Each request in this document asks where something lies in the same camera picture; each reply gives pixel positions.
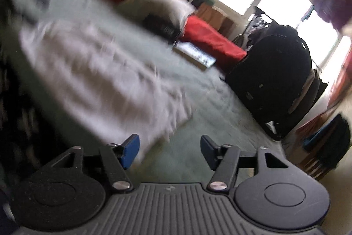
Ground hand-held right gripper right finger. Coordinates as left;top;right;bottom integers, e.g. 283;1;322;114
201;135;289;193

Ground blue book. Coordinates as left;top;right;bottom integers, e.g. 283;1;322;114
173;41;216;69

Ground black printed pencil case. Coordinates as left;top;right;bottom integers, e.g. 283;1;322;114
143;15;183;41

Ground dark printed pants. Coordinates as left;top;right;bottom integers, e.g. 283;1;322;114
0;59;42;235

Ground white printed sweatshirt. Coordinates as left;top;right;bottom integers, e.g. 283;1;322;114
19;19;194;161

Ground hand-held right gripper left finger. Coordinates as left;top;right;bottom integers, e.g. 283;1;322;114
51;134;141;192

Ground grey pillow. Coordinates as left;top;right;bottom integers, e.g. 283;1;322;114
118;0;196;32

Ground blue and dark clothes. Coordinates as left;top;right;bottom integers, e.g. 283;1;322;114
302;114;352;168

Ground red quilt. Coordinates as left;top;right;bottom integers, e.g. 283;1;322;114
82;0;246;62

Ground wooden chair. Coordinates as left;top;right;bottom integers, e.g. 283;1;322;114
297;111;352;180

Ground brown cardboard box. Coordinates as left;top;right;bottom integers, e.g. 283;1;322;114
196;2;234;34

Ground black backpack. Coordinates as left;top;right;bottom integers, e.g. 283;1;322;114
225;24;328;140

